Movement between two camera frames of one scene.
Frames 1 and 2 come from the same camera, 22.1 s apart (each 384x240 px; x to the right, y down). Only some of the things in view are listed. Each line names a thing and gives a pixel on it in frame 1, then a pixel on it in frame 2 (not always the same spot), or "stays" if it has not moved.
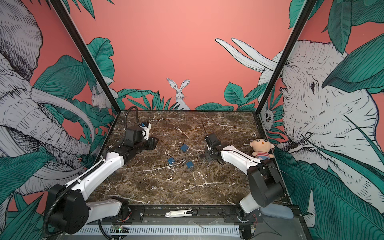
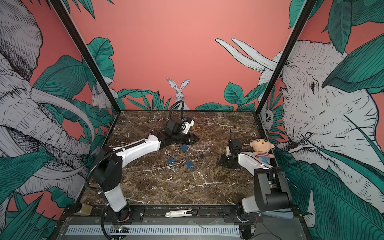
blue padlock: [184, 147] stays
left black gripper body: [148, 144] -> [185, 139]
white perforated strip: [161, 230] stays
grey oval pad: [277, 210] stays
